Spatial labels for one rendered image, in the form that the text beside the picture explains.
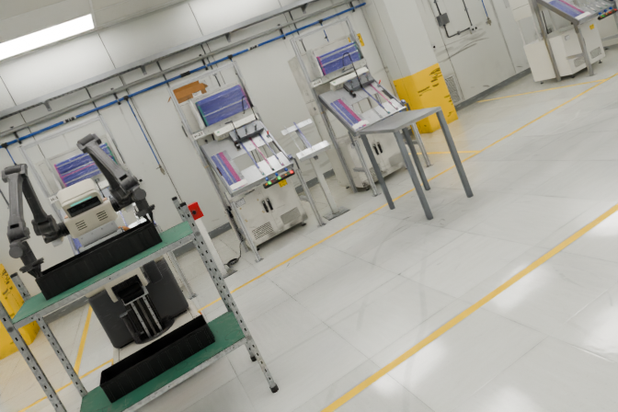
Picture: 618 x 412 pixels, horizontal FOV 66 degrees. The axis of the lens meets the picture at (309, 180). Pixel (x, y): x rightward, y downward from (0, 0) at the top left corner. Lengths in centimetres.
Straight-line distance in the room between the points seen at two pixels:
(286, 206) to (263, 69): 243
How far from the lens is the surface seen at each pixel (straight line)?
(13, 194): 273
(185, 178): 650
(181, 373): 257
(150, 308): 342
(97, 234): 309
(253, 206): 498
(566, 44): 757
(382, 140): 555
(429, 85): 735
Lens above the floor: 138
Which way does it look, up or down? 11 degrees down
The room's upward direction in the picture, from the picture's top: 24 degrees counter-clockwise
